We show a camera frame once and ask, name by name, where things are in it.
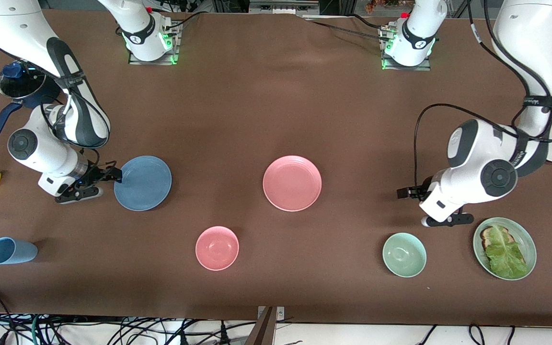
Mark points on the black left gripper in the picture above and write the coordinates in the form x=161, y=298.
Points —
x=423, y=190

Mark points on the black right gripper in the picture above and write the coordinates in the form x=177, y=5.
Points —
x=95, y=174

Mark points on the blue plate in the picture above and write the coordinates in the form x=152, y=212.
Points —
x=144, y=184

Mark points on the pink plate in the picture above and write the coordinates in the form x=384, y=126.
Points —
x=292, y=183

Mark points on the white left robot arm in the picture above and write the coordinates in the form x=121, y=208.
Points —
x=534, y=38

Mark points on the green bowl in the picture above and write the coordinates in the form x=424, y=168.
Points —
x=404, y=255

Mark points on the toast bread slice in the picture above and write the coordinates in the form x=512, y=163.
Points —
x=487, y=235

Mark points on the dark blue pot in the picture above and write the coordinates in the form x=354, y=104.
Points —
x=31, y=101

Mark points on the green lettuce leaf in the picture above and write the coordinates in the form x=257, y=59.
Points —
x=503, y=256

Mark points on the blue cup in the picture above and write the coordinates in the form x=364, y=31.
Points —
x=15, y=251

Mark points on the green plate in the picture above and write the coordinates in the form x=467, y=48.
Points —
x=526, y=239

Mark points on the pink bowl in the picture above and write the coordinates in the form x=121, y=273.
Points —
x=217, y=248

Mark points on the black power plug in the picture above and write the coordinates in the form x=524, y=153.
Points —
x=224, y=335

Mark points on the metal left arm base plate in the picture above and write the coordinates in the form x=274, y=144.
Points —
x=419, y=68

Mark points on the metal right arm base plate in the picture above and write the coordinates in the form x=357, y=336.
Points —
x=174, y=48

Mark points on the metal table edge bracket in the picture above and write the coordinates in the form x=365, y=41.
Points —
x=281, y=314

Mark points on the dark camera mount pole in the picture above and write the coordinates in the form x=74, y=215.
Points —
x=262, y=331

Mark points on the aluminium background frame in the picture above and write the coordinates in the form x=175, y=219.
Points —
x=283, y=7

